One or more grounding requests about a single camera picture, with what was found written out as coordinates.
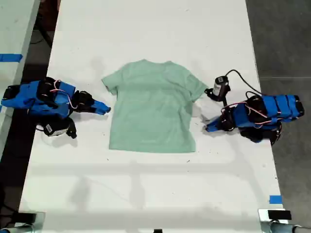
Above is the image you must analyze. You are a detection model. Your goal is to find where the pale green T-shirt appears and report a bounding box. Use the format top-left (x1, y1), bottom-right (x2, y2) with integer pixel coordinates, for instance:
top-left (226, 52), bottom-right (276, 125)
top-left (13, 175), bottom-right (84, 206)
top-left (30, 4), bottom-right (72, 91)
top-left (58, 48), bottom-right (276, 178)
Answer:
top-left (101, 59), bottom-right (209, 154)

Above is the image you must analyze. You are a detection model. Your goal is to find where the white side table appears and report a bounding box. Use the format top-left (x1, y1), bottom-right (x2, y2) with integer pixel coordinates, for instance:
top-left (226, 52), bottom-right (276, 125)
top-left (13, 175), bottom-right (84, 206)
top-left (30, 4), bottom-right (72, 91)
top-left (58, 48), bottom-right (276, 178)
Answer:
top-left (0, 0), bottom-right (41, 156)

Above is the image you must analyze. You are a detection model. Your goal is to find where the black camera stalk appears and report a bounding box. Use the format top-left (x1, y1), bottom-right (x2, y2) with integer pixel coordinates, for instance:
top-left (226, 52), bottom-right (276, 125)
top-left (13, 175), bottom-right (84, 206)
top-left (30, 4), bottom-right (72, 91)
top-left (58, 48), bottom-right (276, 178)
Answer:
top-left (65, 117), bottom-right (79, 139)
top-left (204, 88), bottom-right (229, 107)

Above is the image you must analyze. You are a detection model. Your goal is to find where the black camera box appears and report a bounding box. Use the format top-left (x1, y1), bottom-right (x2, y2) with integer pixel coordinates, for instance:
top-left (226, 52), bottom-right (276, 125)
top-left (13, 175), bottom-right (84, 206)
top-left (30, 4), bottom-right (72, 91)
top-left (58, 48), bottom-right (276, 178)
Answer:
top-left (44, 122), bottom-right (69, 137)
top-left (213, 76), bottom-right (230, 97)

